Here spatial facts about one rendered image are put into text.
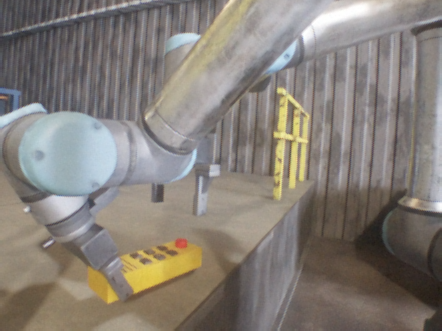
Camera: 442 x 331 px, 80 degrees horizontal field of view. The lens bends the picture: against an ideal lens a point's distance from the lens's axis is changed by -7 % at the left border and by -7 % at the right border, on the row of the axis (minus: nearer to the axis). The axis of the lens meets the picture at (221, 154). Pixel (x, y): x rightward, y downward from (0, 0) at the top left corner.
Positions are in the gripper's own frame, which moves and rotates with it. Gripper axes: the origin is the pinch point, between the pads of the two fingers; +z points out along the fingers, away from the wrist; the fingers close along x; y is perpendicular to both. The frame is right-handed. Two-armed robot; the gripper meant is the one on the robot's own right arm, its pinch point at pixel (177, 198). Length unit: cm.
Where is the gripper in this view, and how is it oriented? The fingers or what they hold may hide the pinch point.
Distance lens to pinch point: 61.5
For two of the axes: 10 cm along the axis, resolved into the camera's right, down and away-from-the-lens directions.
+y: -6.3, -0.1, -7.7
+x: 7.7, 0.8, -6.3
